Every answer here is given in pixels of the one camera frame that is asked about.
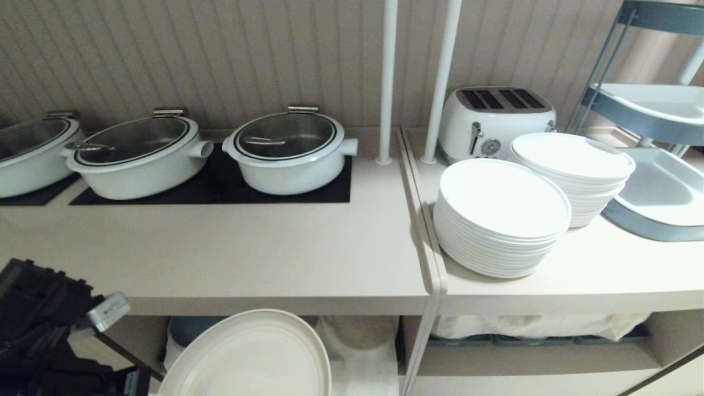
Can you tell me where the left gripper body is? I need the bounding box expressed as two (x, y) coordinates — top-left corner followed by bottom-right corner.
(0, 258), (106, 361)

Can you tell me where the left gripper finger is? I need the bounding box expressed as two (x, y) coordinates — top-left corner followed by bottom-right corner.
(91, 329), (166, 383)

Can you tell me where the large white ridged plate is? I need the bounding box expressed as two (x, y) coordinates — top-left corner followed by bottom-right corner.
(157, 308), (333, 396)

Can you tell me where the blue round container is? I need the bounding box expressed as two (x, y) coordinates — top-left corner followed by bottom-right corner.
(168, 316), (229, 348)

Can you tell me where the black induction cooktop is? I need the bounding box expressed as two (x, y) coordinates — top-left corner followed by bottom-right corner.
(69, 143), (353, 206)
(0, 172), (81, 207)

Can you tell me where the white cooking pot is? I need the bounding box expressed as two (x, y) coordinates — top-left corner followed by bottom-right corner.
(0, 112), (86, 199)
(222, 106), (359, 196)
(60, 108), (215, 201)

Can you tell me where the glass pot lid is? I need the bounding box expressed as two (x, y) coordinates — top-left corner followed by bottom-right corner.
(0, 112), (81, 164)
(65, 108), (191, 165)
(235, 106), (337, 161)

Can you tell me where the white support pole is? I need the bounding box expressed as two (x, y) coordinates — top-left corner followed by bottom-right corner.
(376, 0), (399, 165)
(421, 0), (463, 164)

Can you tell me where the stack of white plates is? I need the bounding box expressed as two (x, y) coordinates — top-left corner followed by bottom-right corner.
(507, 132), (637, 229)
(432, 158), (573, 279)

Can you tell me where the white cloth bundle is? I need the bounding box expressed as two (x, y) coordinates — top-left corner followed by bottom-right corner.
(431, 312), (651, 342)

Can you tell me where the white four-slot toaster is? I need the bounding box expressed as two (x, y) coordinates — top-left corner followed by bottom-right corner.
(438, 86), (557, 165)

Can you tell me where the blue-grey tiered utility cart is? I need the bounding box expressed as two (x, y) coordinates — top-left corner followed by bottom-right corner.
(565, 0), (704, 243)

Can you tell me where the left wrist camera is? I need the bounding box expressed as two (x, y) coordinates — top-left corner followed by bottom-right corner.
(68, 291), (132, 342)

